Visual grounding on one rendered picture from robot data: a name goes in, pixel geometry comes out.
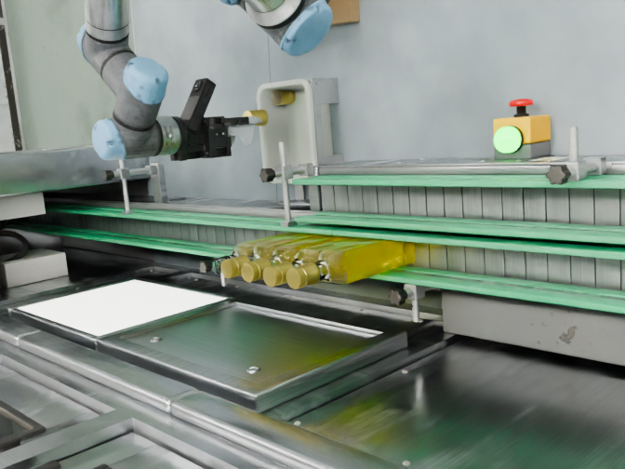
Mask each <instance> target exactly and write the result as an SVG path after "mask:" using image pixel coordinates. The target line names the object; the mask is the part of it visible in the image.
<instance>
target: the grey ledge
mask: <svg viewBox="0 0 625 469"><path fill-rule="evenodd" d="M442 305H443V323H444V332H449V333H455V334H459V335H464V336H469V337H474V338H479V339H484V340H489V341H493V342H503V343H508V344H512V345H518V346H523V347H527V348H532V349H537V350H542V351H547V352H552V353H556V354H562V355H571V356H575V357H580V358H586V359H590V360H595V361H600V362H606V363H610V364H615V365H620V366H625V314H620V313H613V312H606V311H599V310H593V309H586V308H578V307H572V306H565V305H559V304H552V303H545V302H538V301H526V300H519V299H512V298H505V297H499V296H492V295H485V294H478V293H471V292H465V291H458V290H451V289H443V290H442Z"/></svg>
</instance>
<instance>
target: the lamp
mask: <svg viewBox="0 0 625 469"><path fill-rule="evenodd" d="M523 142H524V136H523V133H522V131H521V130H520V128H518V127H516V126H506V127H502V128H500V129H499V130H498V131H497V132H496V134H495V136H494V144H495V146H496V148H497V149H498V150H499V151H500V152H502V153H514V152H517V151H518V150H519V149H520V148H521V147H522V145H523Z"/></svg>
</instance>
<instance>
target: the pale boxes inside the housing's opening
mask: <svg viewBox="0 0 625 469"><path fill-rule="evenodd" d="M40 214H46V210H45V203H44V197H43V192H42V193H35V194H22V195H14V196H7V197H0V221H3V220H10V219H16V218H22V217H28V216H34V215H40ZM18 253H19V252H16V253H11V254H7V255H1V256H0V286H2V287H5V288H13V287H17V286H21V285H26V284H31V283H34V282H39V281H43V280H48V279H51V278H56V277H60V276H65V275H68V269H67V262H66V256H65V252H59V251H55V250H49V249H43V248H37V249H31V250H29V251H28V253H27V254H26V255H25V256H24V257H23V258H21V259H19V260H15V261H5V260H8V259H10V258H12V257H13V256H15V255H17V254H18Z"/></svg>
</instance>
